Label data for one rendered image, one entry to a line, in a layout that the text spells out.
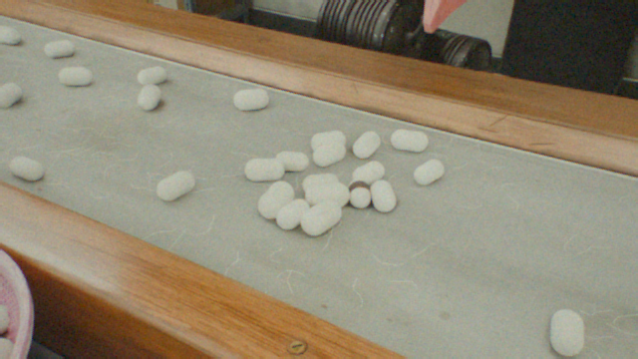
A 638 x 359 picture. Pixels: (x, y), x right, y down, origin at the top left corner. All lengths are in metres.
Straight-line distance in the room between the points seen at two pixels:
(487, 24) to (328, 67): 1.96
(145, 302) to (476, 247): 0.24
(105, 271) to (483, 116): 0.38
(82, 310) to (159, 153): 0.20
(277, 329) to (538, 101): 0.39
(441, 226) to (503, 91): 0.22
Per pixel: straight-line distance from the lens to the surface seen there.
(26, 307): 0.39
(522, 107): 0.61
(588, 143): 0.59
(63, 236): 0.44
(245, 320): 0.35
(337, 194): 0.46
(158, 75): 0.71
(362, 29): 0.85
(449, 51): 1.11
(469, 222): 0.47
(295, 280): 0.41
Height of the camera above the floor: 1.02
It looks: 33 degrees down
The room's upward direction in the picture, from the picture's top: straight up
